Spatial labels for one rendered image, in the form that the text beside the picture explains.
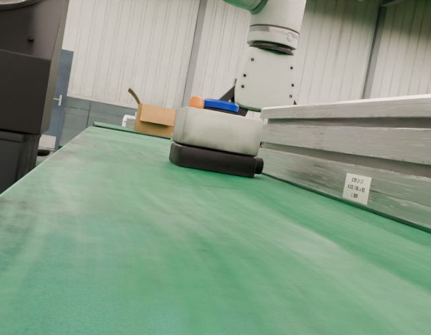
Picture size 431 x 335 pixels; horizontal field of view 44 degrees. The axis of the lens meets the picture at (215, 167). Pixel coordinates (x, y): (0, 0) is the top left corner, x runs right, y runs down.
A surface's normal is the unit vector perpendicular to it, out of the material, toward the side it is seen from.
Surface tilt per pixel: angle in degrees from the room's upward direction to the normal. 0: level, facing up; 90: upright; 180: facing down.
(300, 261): 0
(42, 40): 47
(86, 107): 90
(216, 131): 90
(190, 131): 90
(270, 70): 91
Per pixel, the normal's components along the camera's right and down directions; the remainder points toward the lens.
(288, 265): 0.18, -0.98
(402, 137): -0.96, -0.16
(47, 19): 0.30, -0.60
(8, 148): 0.21, 0.09
